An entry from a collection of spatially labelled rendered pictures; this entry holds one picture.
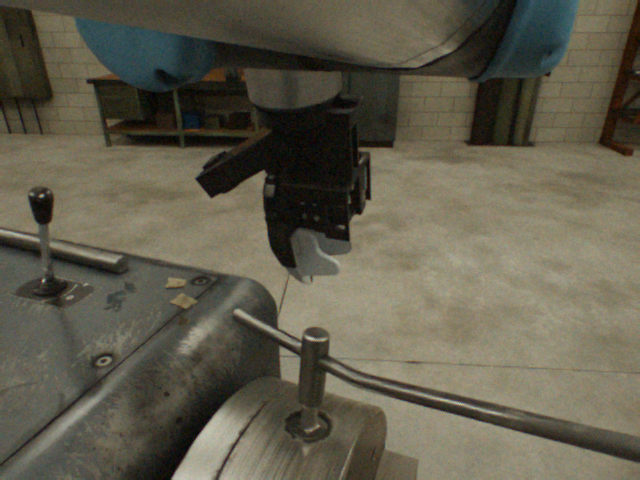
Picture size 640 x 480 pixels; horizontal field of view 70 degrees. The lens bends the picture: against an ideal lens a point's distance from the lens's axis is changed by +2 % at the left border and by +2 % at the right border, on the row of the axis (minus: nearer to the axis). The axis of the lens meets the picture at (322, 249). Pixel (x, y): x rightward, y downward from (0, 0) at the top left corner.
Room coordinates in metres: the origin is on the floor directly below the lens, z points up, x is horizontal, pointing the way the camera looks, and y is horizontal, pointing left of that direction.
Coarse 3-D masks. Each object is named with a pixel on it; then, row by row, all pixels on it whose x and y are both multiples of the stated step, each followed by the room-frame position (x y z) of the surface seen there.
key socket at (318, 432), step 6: (300, 414) 0.29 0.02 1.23; (294, 420) 0.28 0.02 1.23; (318, 420) 0.28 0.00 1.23; (324, 420) 0.28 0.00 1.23; (294, 426) 0.27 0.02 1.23; (324, 426) 0.28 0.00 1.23; (294, 432) 0.27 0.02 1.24; (300, 432) 0.27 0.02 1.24; (306, 432) 0.27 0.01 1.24; (312, 432) 0.27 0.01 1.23; (318, 432) 0.27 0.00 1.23; (324, 432) 0.27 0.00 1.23; (306, 438) 0.26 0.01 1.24; (312, 438) 0.26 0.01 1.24
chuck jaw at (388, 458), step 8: (384, 448) 0.37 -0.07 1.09; (384, 456) 0.35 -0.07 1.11; (392, 456) 0.35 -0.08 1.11; (400, 456) 0.35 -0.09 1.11; (408, 456) 0.35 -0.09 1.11; (384, 464) 0.34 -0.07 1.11; (392, 464) 0.34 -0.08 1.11; (400, 464) 0.34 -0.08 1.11; (408, 464) 0.34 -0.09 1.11; (416, 464) 0.34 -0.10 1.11; (376, 472) 0.33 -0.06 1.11; (384, 472) 0.33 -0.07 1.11; (392, 472) 0.33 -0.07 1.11; (400, 472) 0.33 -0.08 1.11; (408, 472) 0.33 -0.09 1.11; (416, 472) 0.33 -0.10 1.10
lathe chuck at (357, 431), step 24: (264, 408) 0.29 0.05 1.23; (288, 408) 0.30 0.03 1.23; (336, 408) 0.30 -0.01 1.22; (360, 408) 0.31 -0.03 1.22; (264, 432) 0.26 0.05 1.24; (288, 432) 0.27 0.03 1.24; (336, 432) 0.27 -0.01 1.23; (360, 432) 0.27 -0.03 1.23; (384, 432) 0.36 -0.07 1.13; (240, 456) 0.24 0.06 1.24; (264, 456) 0.24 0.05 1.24; (288, 456) 0.24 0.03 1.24; (312, 456) 0.24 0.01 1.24; (336, 456) 0.24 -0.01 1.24; (360, 456) 0.26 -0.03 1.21
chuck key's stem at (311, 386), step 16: (304, 336) 0.28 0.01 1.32; (320, 336) 0.28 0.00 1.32; (304, 352) 0.28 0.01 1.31; (320, 352) 0.28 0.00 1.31; (304, 368) 0.28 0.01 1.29; (320, 368) 0.28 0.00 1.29; (304, 384) 0.27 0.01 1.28; (320, 384) 0.27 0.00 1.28; (304, 400) 0.27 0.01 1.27; (320, 400) 0.27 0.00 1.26; (304, 416) 0.27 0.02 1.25
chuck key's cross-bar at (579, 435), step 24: (240, 312) 0.35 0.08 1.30; (264, 336) 0.32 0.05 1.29; (288, 336) 0.31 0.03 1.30; (336, 360) 0.27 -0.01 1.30; (360, 384) 0.25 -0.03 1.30; (384, 384) 0.24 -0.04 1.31; (408, 384) 0.23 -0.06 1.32; (432, 408) 0.21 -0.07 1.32; (456, 408) 0.20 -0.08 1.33; (480, 408) 0.20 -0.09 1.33; (504, 408) 0.19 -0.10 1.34; (528, 432) 0.18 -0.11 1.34; (552, 432) 0.17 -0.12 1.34; (576, 432) 0.17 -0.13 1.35; (600, 432) 0.16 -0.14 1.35; (624, 456) 0.15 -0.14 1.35
